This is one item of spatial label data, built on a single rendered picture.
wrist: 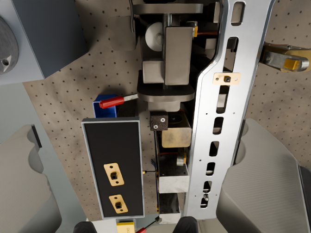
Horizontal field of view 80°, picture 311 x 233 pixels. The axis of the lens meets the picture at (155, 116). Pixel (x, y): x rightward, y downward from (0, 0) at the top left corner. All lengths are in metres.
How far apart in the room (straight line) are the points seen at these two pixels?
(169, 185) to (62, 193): 2.04
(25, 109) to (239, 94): 1.79
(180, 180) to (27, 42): 0.57
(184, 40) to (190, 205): 0.75
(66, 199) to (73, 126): 1.70
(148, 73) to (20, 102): 1.70
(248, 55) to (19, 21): 0.58
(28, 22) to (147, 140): 0.75
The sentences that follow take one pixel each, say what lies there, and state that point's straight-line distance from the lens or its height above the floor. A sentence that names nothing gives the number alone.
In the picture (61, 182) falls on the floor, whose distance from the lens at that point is 2.47.
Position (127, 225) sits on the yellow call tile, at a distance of 0.75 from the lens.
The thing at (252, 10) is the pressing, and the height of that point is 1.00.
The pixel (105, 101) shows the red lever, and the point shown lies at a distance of 0.45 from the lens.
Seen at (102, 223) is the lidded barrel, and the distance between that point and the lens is 2.31.
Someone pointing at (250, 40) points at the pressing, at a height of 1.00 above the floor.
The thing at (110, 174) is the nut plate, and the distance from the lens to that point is 0.55.
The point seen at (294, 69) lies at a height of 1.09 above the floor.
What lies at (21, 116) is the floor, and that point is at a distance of 2.09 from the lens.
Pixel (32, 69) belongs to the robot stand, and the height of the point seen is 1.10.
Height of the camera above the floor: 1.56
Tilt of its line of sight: 62 degrees down
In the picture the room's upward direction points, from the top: 174 degrees clockwise
